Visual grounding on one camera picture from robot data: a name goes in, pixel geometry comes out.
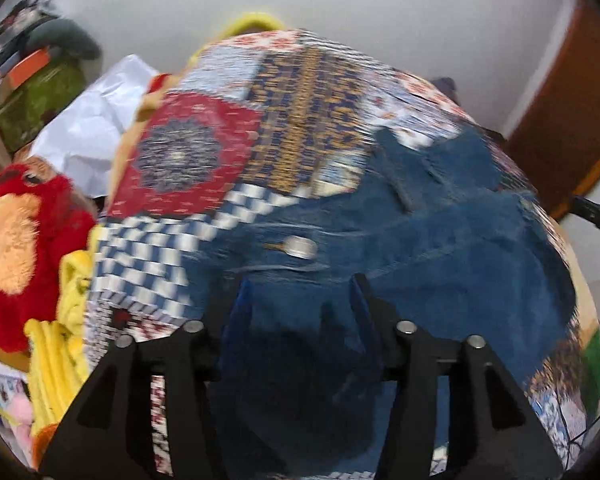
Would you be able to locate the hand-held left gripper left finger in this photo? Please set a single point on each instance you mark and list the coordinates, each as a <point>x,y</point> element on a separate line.
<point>235,320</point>

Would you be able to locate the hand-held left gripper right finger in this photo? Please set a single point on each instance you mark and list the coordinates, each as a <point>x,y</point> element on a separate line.
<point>365,310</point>

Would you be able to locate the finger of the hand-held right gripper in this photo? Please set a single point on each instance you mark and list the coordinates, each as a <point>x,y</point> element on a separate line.
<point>597,217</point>

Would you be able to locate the blue denim jacket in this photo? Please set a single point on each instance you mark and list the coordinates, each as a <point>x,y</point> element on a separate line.
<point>455,240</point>

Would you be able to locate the yellow bed sheet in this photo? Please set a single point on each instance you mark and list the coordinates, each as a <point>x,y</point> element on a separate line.
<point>580,280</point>

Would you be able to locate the brown wooden door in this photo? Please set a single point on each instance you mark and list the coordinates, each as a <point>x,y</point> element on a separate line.
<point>565,110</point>

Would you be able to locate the colourful blocked under-sheet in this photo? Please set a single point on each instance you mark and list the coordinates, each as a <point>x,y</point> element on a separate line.
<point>594,365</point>

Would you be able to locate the yellow plush toy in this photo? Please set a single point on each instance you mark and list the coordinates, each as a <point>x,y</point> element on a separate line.
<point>75,285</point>

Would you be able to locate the red plush toy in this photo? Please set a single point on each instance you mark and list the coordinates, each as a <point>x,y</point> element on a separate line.
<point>62,240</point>

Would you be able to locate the grey-blue backpack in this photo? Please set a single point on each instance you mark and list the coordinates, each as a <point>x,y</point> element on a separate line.
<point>446,89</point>

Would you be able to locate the pink plush toy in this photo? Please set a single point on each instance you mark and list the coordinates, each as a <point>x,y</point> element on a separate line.
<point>21,412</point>

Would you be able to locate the patchwork bedspread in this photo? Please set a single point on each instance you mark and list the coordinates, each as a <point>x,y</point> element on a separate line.
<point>300,85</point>

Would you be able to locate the white crumpled sheet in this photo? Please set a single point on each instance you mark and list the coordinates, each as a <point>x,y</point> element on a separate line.
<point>95,120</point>

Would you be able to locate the green patterned box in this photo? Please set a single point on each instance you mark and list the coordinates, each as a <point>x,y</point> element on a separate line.
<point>45,96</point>

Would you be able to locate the yellow plush headboard cushion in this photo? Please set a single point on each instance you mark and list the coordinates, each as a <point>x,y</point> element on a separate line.
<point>252,21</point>

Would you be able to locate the orange box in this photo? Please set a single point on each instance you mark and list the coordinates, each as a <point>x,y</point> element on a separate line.
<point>27,67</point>

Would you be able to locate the grey neck cushion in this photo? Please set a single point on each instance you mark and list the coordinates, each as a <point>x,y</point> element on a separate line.
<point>70,35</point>

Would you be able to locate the pile of clutter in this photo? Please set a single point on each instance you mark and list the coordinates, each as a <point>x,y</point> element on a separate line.
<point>15,25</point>

